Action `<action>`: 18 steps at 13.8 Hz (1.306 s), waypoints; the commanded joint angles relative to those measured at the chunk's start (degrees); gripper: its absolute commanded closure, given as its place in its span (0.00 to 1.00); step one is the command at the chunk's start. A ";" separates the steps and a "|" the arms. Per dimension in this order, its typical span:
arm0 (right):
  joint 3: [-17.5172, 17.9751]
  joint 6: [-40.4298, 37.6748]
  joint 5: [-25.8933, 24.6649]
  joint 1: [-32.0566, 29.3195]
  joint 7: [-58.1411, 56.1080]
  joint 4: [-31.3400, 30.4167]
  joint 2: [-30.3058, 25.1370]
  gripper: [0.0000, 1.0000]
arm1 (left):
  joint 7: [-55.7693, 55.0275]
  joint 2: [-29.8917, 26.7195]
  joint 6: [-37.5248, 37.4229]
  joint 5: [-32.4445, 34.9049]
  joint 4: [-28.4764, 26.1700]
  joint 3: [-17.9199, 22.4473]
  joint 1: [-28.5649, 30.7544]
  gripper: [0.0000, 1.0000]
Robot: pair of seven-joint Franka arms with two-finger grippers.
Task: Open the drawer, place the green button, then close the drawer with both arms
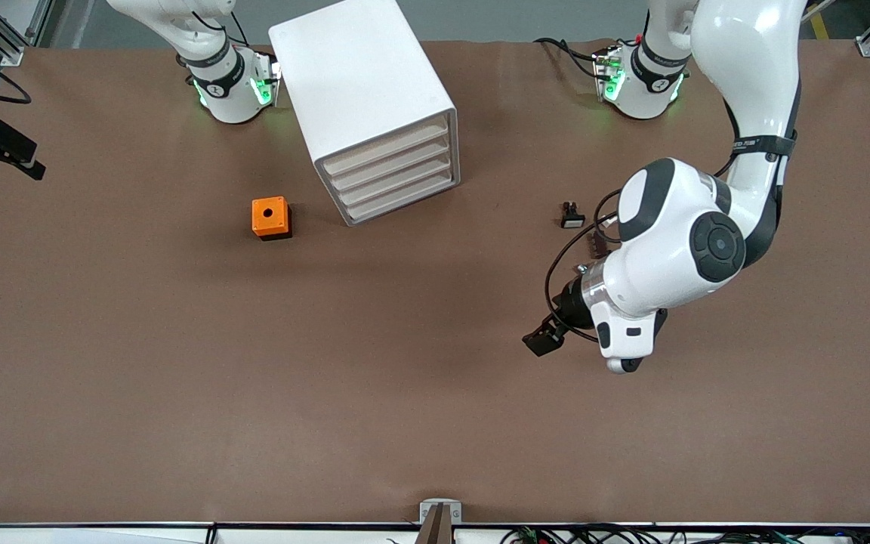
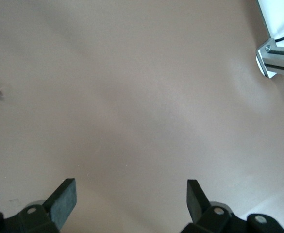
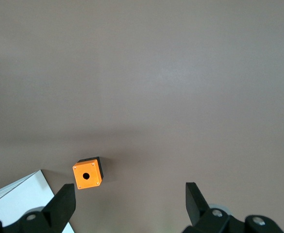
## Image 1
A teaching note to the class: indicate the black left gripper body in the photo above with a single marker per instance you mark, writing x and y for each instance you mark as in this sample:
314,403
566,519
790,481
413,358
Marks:
575,308

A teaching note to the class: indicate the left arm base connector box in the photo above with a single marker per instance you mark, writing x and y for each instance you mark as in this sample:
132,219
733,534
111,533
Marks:
610,75

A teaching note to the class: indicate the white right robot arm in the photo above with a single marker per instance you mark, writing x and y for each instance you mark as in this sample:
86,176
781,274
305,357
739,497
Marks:
223,91

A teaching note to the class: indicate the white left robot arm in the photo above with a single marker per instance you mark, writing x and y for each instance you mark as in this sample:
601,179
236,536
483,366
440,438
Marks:
669,249

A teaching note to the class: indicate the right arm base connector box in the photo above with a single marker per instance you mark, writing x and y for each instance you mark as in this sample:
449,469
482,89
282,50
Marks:
265,91

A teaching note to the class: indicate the brown terminal block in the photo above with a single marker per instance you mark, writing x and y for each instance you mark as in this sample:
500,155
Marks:
597,243

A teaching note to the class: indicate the brown table mat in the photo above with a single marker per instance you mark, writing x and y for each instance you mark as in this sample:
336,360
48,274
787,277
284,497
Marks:
435,393

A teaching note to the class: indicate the orange box with hole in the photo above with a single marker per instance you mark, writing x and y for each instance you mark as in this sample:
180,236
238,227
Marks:
269,223

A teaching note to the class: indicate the black push button switch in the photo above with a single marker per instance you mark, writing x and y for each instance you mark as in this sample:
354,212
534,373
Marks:
572,217

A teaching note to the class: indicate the grey metal bracket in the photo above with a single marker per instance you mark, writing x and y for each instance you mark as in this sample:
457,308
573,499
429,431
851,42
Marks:
426,510

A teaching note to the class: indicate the white table edge rail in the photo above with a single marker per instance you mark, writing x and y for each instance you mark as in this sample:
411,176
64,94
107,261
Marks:
65,535

